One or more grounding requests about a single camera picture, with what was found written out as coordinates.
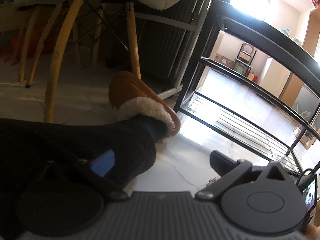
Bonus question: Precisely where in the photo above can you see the right hand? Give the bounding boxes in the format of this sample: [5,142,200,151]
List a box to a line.
[304,224,320,240]

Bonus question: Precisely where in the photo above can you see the black trousered leg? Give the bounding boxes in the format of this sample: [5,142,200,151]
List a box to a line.
[1,119,156,239]

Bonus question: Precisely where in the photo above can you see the brown fleece-lined slipper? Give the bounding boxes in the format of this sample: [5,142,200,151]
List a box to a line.
[108,72,181,144]

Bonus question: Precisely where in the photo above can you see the black metal shoe rack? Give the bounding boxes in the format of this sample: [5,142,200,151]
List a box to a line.
[175,1,319,172]

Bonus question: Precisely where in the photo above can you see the cardboard box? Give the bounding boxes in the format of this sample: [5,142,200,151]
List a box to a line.
[214,54,235,69]

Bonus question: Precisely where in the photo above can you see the white framed radiator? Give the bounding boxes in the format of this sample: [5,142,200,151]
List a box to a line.
[100,0,221,100]

